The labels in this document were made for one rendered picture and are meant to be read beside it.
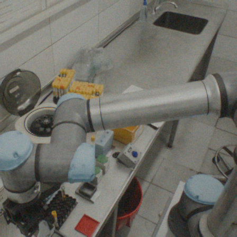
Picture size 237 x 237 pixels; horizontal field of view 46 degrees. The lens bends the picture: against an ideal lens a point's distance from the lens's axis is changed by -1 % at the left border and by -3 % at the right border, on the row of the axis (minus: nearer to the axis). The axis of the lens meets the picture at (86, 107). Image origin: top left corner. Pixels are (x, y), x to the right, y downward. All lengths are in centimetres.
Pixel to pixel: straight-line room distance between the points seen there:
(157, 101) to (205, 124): 232
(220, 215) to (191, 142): 196
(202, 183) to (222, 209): 22
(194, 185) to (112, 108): 42
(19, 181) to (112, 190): 66
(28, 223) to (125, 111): 33
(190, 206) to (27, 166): 54
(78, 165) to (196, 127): 237
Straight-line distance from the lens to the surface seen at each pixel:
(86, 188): 115
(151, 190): 226
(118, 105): 59
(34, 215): 68
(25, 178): 54
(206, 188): 91
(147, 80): 175
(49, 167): 52
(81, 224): 109
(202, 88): 61
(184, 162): 249
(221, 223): 75
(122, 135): 129
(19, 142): 53
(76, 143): 54
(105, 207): 113
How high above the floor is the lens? 185
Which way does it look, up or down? 40 degrees down
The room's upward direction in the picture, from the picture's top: 1 degrees counter-clockwise
